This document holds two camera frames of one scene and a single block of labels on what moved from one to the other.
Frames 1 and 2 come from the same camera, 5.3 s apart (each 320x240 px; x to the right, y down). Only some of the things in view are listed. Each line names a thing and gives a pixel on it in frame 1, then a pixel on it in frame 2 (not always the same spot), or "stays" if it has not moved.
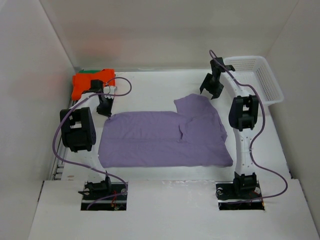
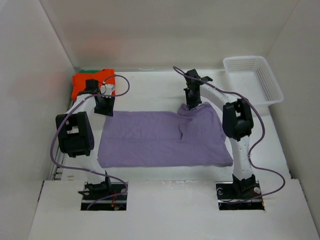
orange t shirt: (81, 82) stays
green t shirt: (89, 71) stays
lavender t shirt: (193, 135) stays
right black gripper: (205, 85) → (191, 104)
